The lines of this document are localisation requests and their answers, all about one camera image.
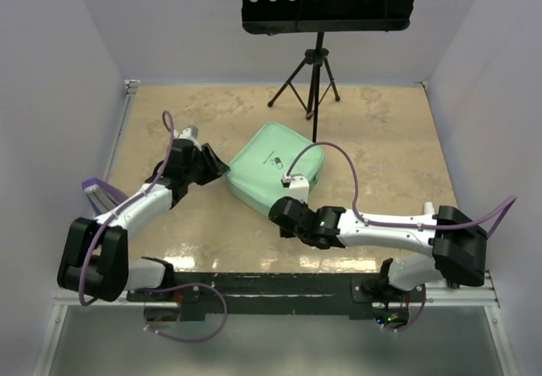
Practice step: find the purple box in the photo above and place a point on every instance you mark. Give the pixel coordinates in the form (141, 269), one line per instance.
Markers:
(102, 196)

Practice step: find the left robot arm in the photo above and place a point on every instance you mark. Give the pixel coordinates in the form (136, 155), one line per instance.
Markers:
(95, 260)

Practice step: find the white tube object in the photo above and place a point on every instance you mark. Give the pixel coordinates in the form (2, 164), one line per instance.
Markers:
(428, 208)

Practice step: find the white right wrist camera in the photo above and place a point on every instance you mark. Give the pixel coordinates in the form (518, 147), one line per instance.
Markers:
(297, 186)

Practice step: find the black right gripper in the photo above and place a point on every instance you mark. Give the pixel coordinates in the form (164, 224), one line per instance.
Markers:
(299, 202)

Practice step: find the mint green medicine case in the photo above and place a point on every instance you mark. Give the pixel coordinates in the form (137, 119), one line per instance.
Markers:
(274, 151)

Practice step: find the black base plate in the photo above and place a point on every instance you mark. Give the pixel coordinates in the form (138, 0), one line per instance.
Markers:
(356, 296)

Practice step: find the black music stand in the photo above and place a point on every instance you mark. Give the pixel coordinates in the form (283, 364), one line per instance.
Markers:
(275, 17)

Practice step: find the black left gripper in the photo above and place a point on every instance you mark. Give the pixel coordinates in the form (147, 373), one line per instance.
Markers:
(214, 168)

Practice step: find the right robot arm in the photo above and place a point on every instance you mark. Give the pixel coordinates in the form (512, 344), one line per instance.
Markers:
(445, 245)

